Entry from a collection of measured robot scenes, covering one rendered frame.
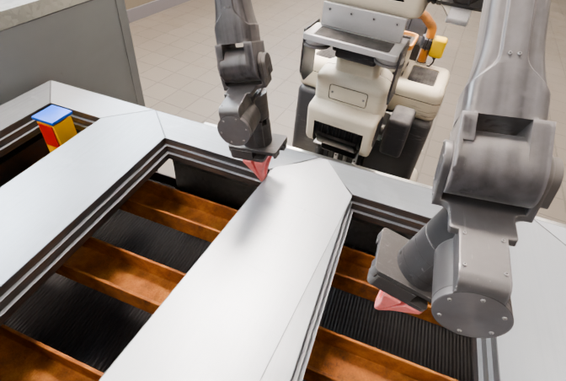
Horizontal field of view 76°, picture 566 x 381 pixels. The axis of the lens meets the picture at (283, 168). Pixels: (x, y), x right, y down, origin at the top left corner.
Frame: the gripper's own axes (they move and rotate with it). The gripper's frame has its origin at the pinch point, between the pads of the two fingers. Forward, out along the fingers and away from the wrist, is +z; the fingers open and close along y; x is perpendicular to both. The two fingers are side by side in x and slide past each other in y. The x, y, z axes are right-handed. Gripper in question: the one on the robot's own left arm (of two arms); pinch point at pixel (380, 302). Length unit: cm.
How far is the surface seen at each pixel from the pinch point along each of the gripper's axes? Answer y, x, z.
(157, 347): -22.9, -12.7, 15.3
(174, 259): -36, 18, 51
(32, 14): -97, 40, 17
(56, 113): -73, 22, 25
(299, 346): -5.7, -5.2, 10.9
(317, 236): -8.8, 14.6, 11.4
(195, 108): -104, 161, 123
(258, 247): -17.3, 8.0, 13.6
